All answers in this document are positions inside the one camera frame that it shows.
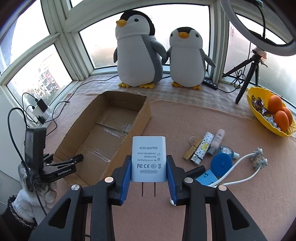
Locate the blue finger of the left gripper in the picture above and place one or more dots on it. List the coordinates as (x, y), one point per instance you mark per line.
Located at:
(48, 158)
(68, 164)

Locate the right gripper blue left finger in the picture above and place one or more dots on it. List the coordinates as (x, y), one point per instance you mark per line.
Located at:
(118, 191)

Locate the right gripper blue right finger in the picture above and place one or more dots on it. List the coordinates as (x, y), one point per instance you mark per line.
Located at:
(175, 177)

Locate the white AC/DC power adapter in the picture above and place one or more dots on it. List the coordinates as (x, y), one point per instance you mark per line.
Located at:
(149, 159)

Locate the blue round tape measure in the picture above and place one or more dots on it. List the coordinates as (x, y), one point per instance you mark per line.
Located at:
(220, 164)

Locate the blue black phone stand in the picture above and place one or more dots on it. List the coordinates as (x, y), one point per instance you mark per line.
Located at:
(203, 176)

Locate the white gloved left hand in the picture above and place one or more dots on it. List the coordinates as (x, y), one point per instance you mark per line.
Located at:
(27, 205)

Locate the open cardboard box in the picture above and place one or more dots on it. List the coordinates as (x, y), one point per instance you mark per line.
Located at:
(101, 128)

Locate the patterned white lighter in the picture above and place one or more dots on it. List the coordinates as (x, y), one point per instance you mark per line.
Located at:
(202, 148)

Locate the white power strip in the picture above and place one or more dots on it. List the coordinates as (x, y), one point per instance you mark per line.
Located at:
(38, 113)

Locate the black power bank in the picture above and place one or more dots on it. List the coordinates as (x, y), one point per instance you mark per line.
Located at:
(42, 105)

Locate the blue correction tape dispenser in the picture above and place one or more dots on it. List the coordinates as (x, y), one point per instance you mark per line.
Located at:
(227, 150)

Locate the pink bottle grey cap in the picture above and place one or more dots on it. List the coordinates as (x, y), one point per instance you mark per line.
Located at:
(216, 142)

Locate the wrapped candies in bowl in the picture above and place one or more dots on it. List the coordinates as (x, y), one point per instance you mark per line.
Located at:
(258, 105)

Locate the large plush penguin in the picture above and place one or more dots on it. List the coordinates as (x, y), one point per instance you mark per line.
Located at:
(138, 54)

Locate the yellow fruit bowl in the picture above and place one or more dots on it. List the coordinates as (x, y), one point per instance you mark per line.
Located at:
(265, 94)

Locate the orange fruit upper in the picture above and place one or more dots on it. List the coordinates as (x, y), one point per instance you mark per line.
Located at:
(274, 104)

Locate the small plush penguin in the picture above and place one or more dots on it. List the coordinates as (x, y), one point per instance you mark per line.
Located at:
(187, 58)

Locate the orange fruit right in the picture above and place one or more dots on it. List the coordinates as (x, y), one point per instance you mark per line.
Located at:
(288, 113)

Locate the black tripod stand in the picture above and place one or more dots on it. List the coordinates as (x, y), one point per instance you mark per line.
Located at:
(254, 60)

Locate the black camera box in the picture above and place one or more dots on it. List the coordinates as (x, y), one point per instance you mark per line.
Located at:
(34, 148)

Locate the wooden clip with ring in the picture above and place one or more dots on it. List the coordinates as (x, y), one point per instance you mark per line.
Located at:
(194, 143)

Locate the black inline cable controller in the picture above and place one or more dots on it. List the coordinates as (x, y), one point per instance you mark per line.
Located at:
(210, 84)

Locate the white ring light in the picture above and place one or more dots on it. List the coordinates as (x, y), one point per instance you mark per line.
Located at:
(261, 42)

